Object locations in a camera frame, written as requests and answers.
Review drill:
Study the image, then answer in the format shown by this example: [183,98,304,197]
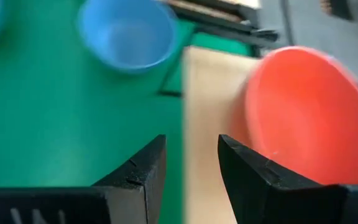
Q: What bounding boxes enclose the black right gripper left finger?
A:
[92,134,167,224]

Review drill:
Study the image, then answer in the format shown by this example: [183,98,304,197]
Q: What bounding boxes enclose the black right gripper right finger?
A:
[218,134,349,224]

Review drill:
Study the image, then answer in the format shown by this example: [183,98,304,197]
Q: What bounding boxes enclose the red plastic bowl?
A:
[228,45,358,186]

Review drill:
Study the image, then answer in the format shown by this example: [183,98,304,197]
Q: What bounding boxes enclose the blue plastic bowl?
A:
[76,0,180,75]

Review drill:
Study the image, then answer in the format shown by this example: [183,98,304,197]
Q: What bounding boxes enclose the green table mat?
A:
[0,0,257,224]

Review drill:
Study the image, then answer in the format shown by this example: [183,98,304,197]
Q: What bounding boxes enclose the wooden shelf with black frame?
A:
[157,43,260,224]

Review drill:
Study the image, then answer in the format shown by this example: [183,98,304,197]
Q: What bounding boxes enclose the black metal table frame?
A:
[166,0,279,49]

